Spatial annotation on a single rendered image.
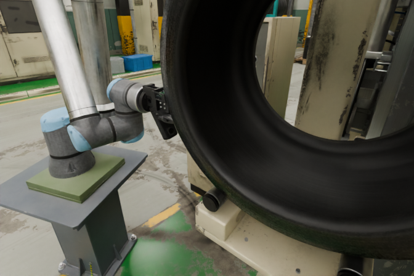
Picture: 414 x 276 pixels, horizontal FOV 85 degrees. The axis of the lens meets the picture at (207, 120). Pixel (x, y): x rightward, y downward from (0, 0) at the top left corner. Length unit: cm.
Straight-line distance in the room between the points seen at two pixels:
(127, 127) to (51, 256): 115
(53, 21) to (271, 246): 87
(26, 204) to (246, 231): 89
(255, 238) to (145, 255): 106
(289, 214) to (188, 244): 121
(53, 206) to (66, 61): 58
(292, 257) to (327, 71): 47
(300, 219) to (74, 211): 85
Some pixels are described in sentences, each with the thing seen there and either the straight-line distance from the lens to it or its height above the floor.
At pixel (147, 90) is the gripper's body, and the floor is 108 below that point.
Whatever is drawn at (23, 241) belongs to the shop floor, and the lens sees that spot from 197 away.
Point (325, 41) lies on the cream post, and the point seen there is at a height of 122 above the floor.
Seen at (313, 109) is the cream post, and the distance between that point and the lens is 73.
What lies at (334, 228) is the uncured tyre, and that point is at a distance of 41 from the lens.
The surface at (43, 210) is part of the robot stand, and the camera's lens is 113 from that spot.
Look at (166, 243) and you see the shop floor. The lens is 162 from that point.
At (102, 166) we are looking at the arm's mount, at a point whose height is 64.
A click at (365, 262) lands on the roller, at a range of 51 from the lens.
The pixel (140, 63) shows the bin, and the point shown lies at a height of 18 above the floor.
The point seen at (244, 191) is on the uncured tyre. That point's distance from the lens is 44.
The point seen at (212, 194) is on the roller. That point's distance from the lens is 53.
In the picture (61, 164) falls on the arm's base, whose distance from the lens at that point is 117.
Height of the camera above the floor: 129
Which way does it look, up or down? 25 degrees down
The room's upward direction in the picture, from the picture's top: straight up
